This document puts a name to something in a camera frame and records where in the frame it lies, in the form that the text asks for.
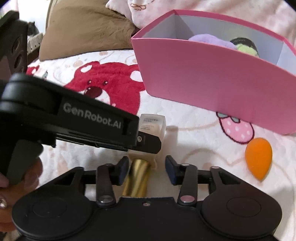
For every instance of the person's left hand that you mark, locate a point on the person's left hand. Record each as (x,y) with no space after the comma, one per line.
(12,193)

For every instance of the orange makeup sponge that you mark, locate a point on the orange makeup sponge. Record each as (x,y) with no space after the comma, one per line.
(258,156)

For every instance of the brown pillow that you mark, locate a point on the brown pillow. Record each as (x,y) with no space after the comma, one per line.
(77,27)

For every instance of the bear print blanket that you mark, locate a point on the bear print blanket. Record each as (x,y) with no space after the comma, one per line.
(193,136)

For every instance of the pink checked pillow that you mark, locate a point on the pink checked pillow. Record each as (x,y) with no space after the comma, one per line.
(276,16)

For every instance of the foundation bottle gold cap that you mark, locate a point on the foundation bottle gold cap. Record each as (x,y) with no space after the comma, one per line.
(135,184)

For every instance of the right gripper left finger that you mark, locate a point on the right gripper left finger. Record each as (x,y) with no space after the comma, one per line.
(107,176)

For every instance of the pink storage box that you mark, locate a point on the pink storage box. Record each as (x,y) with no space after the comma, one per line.
(259,90)

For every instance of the green yarn ball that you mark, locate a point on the green yarn ball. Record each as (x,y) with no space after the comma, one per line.
(245,45)

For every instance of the white perforated basket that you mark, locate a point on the white perforated basket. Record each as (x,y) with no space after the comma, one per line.
(34,42)

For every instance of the purple plush toy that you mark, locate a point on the purple plush toy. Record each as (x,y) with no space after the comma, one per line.
(210,39)

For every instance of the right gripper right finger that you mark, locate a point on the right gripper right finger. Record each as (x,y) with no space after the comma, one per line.
(185,175)

